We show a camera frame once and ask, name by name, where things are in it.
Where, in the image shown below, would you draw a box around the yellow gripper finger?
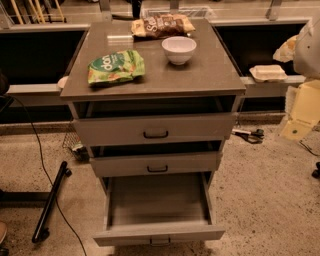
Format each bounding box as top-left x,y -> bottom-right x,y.
279,80 -> 320,141
273,36 -> 297,63

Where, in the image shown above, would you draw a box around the green rice chip bag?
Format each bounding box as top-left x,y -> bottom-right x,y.
88,50 -> 145,85

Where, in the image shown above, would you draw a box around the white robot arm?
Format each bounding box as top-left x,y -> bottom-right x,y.
273,14 -> 320,141

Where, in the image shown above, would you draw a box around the brown snack bag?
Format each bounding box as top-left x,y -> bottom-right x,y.
131,14 -> 195,39

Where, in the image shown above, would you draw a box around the grey drawer cabinet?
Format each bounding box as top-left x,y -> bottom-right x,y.
59,18 -> 247,248

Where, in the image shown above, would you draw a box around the middle drawer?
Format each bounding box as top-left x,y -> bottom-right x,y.
90,140 -> 222,177

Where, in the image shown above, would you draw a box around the drawer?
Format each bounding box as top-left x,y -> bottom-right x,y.
93,173 -> 225,247
72,96 -> 238,147
90,140 -> 222,177

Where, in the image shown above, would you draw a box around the top drawer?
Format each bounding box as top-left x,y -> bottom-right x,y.
72,96 -> 238,147

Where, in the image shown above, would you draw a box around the bottom drawer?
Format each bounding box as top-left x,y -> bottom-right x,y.
93,173 -> 225,247

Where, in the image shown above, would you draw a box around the white foam takeout container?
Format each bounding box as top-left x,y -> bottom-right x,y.
249,65 -> 287,82

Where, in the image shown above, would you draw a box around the scissors on floor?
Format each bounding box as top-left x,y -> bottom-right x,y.
232,129 -> 264,144

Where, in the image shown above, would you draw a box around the black caster at right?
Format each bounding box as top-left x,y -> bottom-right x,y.
312,162 -> 320,178

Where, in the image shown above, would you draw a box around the white bowl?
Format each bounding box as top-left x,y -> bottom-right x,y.
161,36 -> 197,65

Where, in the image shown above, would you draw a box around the small round white object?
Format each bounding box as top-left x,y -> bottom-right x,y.
57,76 -> 68,89

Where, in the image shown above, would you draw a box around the black stand leg with casters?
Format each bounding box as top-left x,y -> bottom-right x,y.
32,161 -> 72,244

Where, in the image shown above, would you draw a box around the black cable at right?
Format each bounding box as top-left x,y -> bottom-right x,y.
298,139 -> 320,158

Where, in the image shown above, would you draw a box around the wire mesh basket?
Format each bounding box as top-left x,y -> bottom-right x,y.
62,123 -> 89,162

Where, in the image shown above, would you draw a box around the black floor cable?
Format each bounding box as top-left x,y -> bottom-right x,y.
6,94 -> 88,256

